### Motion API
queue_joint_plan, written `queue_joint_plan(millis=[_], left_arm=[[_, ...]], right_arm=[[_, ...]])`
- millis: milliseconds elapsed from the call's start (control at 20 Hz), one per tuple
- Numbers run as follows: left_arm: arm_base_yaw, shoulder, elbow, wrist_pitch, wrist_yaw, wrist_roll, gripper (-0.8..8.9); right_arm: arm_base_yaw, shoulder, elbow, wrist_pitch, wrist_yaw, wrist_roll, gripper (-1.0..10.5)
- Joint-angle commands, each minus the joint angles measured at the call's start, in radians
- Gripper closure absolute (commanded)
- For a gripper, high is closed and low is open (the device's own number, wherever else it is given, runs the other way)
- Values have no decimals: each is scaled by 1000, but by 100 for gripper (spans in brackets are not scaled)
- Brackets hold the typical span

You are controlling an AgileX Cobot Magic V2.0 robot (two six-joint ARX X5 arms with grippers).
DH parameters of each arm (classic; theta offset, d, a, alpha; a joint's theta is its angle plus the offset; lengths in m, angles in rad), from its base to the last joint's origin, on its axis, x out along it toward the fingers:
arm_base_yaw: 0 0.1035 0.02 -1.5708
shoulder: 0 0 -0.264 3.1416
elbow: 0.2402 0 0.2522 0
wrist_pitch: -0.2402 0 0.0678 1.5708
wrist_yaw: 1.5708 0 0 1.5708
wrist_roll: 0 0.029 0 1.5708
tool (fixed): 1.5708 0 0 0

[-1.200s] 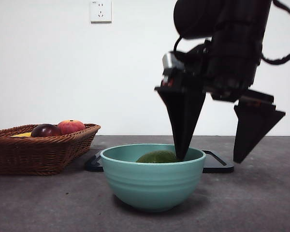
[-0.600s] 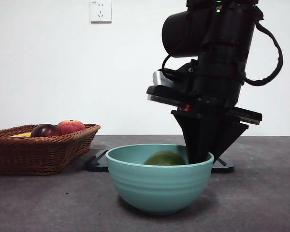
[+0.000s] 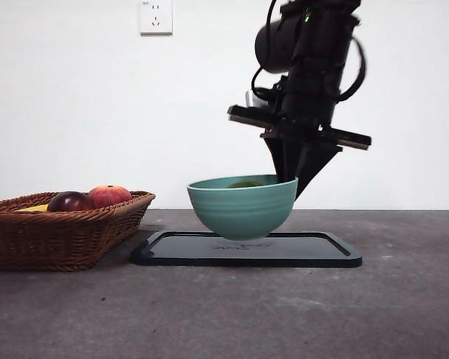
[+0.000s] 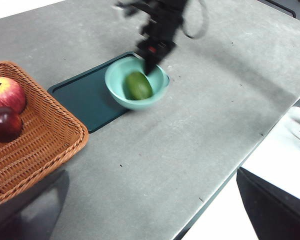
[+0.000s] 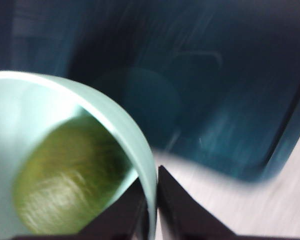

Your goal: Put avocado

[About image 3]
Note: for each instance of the yellow banana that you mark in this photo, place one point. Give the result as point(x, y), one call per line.
point(35, 208)

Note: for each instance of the black rectangular tray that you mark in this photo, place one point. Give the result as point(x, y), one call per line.
point(303, 250)

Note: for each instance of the white wall socket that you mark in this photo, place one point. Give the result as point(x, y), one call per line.
point(156, 18)

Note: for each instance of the dark red plum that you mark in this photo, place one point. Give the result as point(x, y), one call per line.
point(70, 202)

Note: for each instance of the teal ceramic bowl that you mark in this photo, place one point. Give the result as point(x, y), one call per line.
point(243, 213)

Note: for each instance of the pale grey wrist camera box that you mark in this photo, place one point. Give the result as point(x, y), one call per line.
point(252, 99)

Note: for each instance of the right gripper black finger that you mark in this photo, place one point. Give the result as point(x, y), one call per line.
point(284, 157)
point(312, 161)

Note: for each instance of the brown woven wicker basket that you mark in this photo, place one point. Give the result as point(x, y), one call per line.
point(60, 239)

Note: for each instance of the green avocado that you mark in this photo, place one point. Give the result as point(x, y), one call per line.
point(243, 184)

